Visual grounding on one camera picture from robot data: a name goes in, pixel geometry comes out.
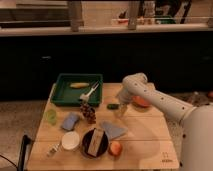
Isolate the green pepper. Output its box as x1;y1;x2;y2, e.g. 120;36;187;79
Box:
107;103;119;110

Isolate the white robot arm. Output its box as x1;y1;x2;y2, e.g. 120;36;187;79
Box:
117;73;213;171

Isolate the white paper cup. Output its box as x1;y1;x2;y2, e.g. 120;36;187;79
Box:
61;131;80;151

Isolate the small green cup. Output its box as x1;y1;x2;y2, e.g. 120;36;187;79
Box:
45;109;57;125

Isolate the orange bowl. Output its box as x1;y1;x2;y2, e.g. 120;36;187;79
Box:
132;96;150;108

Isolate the blue folded cloth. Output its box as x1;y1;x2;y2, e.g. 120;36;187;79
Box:
100;121;127;140

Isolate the bunch of dark grapes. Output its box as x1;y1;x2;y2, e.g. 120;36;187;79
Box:
80;103;96;124

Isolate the wooden block on plate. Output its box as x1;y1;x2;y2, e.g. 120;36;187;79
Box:
88;129;104;157

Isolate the orange fruit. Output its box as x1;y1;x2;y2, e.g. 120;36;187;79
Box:
109;141;123;156

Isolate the dark round plate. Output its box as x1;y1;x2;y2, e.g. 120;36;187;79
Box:
81;128;109;158

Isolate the blue sponge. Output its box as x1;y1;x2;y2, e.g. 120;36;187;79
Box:
61;113;80;131

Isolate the yellow corn cob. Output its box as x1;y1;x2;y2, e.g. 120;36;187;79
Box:
70;82;89;89

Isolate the green plastic tray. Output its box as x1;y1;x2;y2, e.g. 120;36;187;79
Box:
50;73;103;107

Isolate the light wooden table board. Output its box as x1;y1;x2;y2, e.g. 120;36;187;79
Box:
27;83;179;171

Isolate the black cable left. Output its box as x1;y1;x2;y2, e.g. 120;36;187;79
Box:
0;134;33;171

